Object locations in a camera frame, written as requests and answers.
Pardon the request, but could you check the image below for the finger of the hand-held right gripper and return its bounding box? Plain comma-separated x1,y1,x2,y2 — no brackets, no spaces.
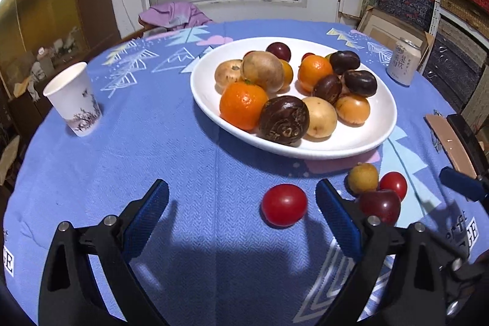
439,251,487,317
439,166,489,202

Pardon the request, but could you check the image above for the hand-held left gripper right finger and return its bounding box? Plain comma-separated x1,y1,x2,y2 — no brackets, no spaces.
315,179,447,326

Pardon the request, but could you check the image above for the blue printed tablecloth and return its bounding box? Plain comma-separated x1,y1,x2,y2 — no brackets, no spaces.
2,20,489,326

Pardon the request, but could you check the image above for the wooden glass cabinet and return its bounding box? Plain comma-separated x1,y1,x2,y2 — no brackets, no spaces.
0,0,123,97

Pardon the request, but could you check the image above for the tan spotted round fruit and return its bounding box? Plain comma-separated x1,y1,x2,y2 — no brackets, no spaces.
214,59,244,86

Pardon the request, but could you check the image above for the brown cardboard sheet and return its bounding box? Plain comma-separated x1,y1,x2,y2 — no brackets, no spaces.
425,114,478,179

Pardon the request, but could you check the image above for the white drink can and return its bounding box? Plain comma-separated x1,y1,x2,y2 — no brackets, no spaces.
387,37,421,87

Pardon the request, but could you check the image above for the yellow-green tomato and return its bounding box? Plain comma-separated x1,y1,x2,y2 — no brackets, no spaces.
347,163,380,196

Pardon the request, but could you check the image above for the orange-tan round fruit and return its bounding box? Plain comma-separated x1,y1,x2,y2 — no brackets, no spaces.
334,93,371,127

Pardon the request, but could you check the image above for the large orange mandarin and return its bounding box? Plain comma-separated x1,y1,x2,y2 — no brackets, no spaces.
219,80,270,131

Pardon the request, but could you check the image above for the purple cloth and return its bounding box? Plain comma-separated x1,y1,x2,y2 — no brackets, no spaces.
138,1,212,29

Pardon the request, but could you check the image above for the white oval plate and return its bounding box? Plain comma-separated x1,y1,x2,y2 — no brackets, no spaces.
190,37,398,160

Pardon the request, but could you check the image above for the wooden chair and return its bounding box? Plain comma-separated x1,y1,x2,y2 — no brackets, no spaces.
0,135,24,189

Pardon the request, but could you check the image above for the black phone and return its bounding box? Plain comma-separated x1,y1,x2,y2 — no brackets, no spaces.
447,113,489,178

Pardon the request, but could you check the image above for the cardboard box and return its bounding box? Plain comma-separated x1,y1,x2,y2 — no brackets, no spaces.
357,7,434,72

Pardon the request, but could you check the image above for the small orange mandarin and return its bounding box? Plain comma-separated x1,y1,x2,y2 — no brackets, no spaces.
297,55,334,93

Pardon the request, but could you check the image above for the tan potato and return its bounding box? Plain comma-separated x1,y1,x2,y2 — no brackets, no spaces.
241,50,285,93
302,97,338,139

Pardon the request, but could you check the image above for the dark red plum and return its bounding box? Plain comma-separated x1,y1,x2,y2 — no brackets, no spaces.
265,42,292,63
357,189,402,227

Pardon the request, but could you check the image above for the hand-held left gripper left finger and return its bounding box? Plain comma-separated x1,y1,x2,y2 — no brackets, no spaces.
38,179,170,326

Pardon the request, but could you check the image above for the yellow-orange tomato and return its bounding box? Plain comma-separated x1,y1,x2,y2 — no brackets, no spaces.
278,59,294,90

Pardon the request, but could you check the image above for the white paper cup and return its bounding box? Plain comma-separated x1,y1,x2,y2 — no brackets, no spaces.
43,62,102,137

